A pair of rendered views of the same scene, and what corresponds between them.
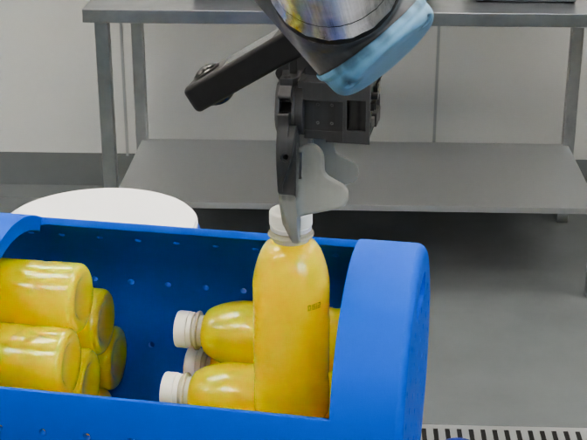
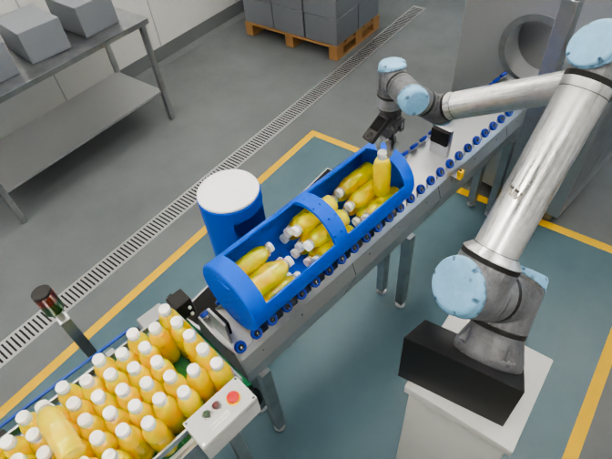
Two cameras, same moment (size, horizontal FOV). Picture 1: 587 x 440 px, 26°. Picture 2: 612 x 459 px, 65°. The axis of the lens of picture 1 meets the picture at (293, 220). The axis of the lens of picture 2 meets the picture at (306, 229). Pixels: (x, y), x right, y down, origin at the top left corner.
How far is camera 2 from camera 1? 157 cm
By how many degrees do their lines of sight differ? 48
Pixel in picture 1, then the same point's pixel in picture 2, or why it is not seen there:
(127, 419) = (375, 215)
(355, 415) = (408, 181)
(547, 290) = (158, 125)
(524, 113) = (88, 66)
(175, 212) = (237, 173)
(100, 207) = (217, 186)
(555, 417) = (215, 160)
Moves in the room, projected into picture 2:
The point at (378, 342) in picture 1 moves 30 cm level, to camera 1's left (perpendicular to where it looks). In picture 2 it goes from (404, 166) to (367, 213)
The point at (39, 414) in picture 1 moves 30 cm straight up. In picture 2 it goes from (362, 228) to (362, 167)
